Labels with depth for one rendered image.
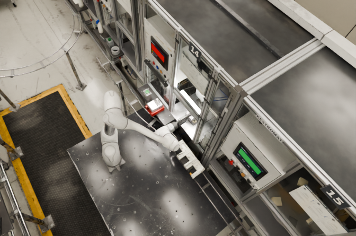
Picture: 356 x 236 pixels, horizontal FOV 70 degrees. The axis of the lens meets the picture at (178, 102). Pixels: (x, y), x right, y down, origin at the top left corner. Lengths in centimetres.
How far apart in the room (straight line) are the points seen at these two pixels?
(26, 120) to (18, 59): 117
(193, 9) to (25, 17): 394
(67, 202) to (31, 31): 300
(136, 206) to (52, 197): 125
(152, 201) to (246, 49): 163
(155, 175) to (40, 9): 392
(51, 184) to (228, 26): 272
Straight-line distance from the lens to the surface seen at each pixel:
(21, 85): 443
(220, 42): 178
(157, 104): 255
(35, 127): 394
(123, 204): 261
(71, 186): 347
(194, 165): 251
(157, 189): 262
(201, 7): 202
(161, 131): 236
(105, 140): 256
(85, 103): 392
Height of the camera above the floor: 323
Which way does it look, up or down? 58 degrees down
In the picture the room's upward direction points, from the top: 8 degrees clockwise
